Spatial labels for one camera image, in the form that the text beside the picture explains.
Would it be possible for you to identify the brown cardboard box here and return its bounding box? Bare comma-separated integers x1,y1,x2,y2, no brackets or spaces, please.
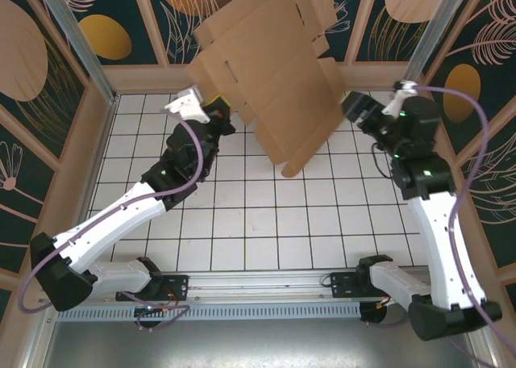
187,0,347,179

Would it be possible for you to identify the small green circuit board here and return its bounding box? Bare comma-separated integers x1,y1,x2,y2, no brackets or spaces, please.
134,303,171,317

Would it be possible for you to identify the grey metal sheet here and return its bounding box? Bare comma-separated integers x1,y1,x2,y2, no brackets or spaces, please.
23,318,499,368

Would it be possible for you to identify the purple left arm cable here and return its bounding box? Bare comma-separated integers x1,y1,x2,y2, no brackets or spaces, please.
19,119,203,332

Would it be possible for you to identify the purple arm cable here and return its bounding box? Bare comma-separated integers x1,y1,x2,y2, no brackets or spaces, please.
362,84,516,355
19,119,203,332

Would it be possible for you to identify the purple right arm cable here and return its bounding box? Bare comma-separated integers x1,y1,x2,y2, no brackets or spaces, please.
362,84,516,355

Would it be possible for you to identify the aluminium frame post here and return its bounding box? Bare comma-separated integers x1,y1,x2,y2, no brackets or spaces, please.
405,0,476,87
34,0,119,105

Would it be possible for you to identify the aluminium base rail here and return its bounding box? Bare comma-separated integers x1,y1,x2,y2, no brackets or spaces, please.
38,266,431,304

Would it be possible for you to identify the perforated grey cable duct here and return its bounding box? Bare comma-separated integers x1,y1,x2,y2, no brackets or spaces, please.
56,305,363,321

